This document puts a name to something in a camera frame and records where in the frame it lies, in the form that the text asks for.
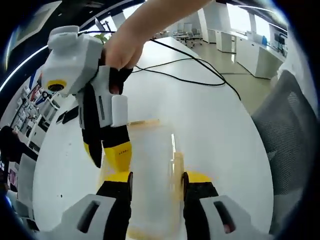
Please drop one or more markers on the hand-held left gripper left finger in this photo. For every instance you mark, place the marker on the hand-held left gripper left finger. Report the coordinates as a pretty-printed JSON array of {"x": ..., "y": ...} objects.
[{"x": 110, "y": 215}]

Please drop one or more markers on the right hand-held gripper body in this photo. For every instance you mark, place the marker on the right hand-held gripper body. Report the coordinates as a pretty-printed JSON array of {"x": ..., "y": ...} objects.
[{"x": 72, "y": 57}]

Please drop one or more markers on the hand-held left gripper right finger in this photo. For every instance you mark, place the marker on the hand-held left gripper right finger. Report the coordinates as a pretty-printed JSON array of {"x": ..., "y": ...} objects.
[{"x": 200, "y": 215}]

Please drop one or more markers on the clear container with yellow buckle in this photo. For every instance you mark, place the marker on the clear container with yellow buckle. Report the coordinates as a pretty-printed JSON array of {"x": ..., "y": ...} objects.
[{"x": 155, "y": 175}]

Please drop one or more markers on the person's right hand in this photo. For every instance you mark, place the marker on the person's right hand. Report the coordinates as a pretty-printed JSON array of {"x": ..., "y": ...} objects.
[{"x": 122, "y": 53}]

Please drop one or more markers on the black tripod stand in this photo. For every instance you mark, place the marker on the black tripod stand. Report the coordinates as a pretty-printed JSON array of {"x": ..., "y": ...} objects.
[{"x": 103, "y": 23}]

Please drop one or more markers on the ceiling air conditioner unit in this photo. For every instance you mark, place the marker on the ceiling air conditioner unit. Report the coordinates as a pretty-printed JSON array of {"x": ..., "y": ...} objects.
[{"x": 37, "y": 23}]

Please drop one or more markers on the storage shelves with boxes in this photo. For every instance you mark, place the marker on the storage shelves with boxes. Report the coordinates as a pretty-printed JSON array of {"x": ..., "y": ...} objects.
[{"x": 32, "y": 107}]

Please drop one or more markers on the long ceiling light strip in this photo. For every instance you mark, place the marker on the long ceiling light strip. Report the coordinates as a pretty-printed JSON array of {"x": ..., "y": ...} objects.
[{"x": 11, "y": 81}]

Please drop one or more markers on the grey mesh office chair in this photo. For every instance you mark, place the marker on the grey mesh office chair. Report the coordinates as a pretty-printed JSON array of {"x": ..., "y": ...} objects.
[{"x": 282, "y": 140}]

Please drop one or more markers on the white cabinet row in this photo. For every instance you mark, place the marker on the white cabinet row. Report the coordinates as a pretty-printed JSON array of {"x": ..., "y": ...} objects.
[{"x": 252, "y": 53}]

